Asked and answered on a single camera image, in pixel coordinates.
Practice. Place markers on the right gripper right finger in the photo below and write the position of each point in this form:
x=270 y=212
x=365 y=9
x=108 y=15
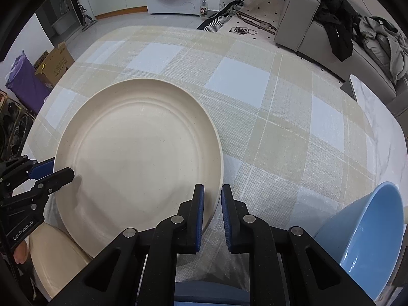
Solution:
x=287 y=267

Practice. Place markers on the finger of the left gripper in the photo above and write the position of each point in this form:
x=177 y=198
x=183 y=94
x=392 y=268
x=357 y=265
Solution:
x=55 y=181
x=41 y=169

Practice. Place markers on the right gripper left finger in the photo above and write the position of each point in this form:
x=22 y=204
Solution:
x=139 y=267

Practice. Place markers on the blue bowl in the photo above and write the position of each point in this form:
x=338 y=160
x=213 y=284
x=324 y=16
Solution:
x=365 y=237

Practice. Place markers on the large cream plate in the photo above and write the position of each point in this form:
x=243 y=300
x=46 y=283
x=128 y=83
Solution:
x=137 y=149

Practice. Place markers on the person's left hand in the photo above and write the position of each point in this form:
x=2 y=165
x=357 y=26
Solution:
x=21 y=253

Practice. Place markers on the shoe rack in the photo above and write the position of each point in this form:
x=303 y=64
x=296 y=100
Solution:
x=15 y=124

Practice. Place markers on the cream chair seat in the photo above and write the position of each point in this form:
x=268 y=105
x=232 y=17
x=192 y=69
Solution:
x=56 y=258

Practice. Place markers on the purple bag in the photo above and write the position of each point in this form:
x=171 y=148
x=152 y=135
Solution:
x=27 y=87

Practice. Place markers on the cardboard box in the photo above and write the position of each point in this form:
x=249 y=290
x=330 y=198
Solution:
x=50 y=67

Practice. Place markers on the plaid tablecloth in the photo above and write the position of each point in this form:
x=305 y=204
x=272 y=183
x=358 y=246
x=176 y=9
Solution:
x=296 y=152

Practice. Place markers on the white marble coffee table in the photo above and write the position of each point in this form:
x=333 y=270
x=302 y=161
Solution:
x=389 y=140

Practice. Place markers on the plastic bottle on floor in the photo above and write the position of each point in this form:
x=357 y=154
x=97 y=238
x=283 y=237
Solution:
x=203 y=9

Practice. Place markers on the grey sofa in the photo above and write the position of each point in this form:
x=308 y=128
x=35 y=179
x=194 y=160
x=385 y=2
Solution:
x=365 y=68

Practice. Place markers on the grey jacket pile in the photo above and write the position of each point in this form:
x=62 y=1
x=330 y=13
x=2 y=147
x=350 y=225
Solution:
x=386 y=45

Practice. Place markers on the black jacket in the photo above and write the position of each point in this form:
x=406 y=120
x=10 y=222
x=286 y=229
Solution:
x=342 y=25

